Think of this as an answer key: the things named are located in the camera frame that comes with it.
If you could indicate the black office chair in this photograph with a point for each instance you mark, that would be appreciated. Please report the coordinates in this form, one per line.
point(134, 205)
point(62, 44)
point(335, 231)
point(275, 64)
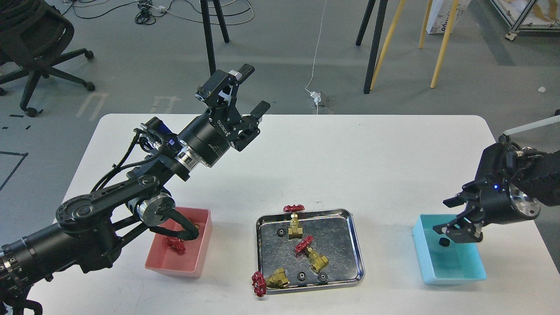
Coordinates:
point(34, 36)

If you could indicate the white cardboard box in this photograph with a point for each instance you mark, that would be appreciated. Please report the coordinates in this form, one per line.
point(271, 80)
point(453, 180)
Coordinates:
point(439, 14)

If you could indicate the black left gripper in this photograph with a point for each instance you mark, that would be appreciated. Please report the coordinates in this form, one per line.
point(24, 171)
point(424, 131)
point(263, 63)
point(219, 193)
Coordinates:
point(219, 93)

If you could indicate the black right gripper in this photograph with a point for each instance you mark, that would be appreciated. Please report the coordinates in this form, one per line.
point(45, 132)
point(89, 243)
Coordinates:
point(487, 202)

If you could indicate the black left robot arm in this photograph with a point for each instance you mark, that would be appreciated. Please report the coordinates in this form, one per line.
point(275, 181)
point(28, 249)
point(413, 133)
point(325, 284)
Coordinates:
point(91, 230)

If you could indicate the shiny metal tray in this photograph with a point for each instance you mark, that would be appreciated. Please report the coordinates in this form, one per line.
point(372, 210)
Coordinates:
point(334, 236)

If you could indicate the black stand legs right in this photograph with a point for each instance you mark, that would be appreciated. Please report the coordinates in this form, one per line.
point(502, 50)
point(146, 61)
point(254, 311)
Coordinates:
point(378, 27)

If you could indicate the brass valve top red handle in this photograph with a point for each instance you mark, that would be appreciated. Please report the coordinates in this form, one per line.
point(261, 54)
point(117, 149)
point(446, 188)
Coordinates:
point(295, 230)

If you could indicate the aluminium frame cart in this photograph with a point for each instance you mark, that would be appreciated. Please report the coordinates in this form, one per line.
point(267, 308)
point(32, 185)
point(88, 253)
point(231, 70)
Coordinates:
point(542, 16)

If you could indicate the brass valve red handle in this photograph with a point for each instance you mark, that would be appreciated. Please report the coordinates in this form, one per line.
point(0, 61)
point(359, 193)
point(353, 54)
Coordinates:
point(317, 261)
point(178, 245)
point(277, 279)
point(295, 230)

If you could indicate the brass valve bottom red handle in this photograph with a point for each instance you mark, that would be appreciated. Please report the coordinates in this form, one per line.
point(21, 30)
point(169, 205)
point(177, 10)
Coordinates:
point(277, 279)

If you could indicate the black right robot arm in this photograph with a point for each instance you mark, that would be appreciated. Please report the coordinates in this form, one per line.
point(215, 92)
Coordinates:
point(534, 172)

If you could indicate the pink plastic box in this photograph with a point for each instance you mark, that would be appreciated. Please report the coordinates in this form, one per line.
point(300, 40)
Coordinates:
point(163, 259)

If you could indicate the light blue plastic box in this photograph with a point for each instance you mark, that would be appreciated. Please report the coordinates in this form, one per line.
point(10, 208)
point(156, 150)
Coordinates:
point(454, 264)

